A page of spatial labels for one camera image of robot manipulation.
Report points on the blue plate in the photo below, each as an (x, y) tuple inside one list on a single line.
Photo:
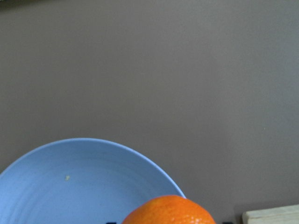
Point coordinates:
[(80, 181)]

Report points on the orange fruit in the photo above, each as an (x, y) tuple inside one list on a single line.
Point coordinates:
[(169, 209)]

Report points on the wooden cutting board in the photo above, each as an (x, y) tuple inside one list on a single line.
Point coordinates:
[(278, 215)]

